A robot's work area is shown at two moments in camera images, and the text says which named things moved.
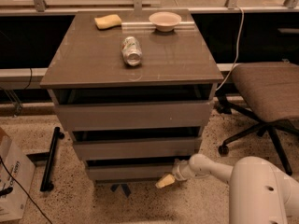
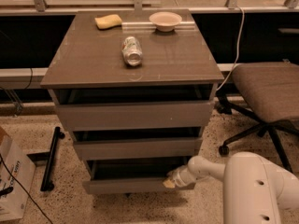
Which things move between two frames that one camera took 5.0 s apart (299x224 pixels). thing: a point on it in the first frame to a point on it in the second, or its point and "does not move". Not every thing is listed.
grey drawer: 136,116 does not move
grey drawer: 153,172 to 89,186
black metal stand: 46,183 does not move
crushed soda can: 131,51 does not move
